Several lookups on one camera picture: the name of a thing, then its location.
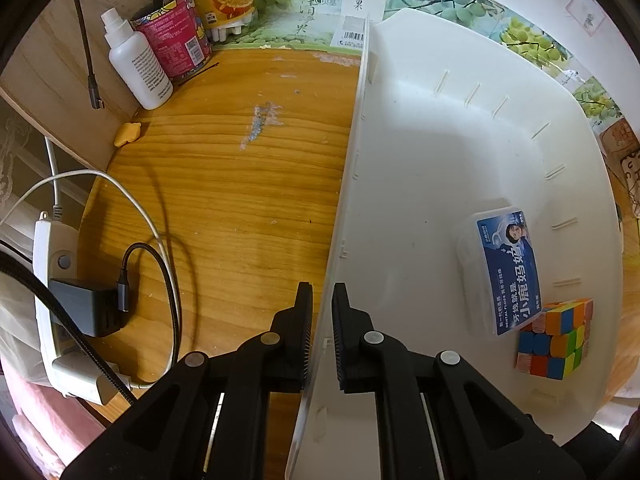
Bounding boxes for blue label floss box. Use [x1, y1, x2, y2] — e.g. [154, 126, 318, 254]
[454, 206, 542, 339]

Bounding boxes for colourful rubik's cube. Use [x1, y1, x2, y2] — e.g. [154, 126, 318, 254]
[514, 298, 594, 382]

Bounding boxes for white plastic storage bin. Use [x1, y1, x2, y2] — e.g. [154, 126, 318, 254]
[286, 9, 637, 479]

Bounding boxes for black power adapter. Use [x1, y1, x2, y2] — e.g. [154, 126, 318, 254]
[49, 280, 127, 338]

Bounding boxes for white power strip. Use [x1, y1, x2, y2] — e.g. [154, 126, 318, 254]
[32, 212, 122, 405]

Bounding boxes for yellow small clip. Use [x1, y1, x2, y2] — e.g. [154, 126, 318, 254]
[114, 122, 142, 148]

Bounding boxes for white spray bottle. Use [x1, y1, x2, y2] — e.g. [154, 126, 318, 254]
[101, 8, 174, 110]

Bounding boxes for brown cardboard picture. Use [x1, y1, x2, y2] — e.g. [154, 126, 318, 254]
[598, 118, 639, 218]

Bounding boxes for pink pen can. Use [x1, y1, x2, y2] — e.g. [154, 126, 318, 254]
[132, 0, 210, 80]

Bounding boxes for grape pattern paper boxes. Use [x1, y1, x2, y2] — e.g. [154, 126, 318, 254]
[223, 0, 625, 134]

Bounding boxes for pink framed sticker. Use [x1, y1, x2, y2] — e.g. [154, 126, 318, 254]
[565, 0, 606, 37]

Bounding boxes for white cable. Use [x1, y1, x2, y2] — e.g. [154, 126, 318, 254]
[0, 136, 174, 391]

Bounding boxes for black cable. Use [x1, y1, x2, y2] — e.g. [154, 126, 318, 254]
[0, 242, 182, 406]

